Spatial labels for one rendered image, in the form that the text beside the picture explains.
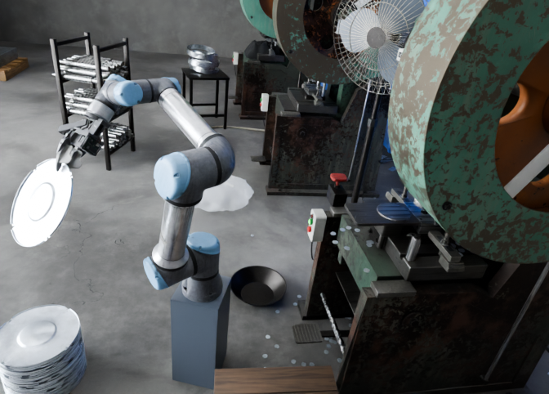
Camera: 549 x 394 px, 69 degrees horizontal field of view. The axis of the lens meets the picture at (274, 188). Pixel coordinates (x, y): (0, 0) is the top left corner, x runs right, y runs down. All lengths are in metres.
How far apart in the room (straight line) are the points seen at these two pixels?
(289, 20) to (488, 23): 1.80
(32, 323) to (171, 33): 6.53
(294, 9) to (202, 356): 1.91
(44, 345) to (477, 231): 1.51
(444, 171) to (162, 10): 7.17
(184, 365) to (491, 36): 1.52
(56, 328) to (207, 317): 0.61
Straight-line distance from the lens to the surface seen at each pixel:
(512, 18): 0.89
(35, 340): 1.81
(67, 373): 1.84
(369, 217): 1.49
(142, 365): 1.94
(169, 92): 1.35
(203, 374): 1.79
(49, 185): 1.46
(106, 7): 7.94
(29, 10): 8.26
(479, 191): 1.01
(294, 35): 2.57
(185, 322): 1.59
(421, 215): 1.60
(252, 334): 2.03
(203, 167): 1.07
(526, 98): 1.08
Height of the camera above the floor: 1.52
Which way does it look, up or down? 28 degrees down
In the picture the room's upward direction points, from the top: 7 degrees clockwise
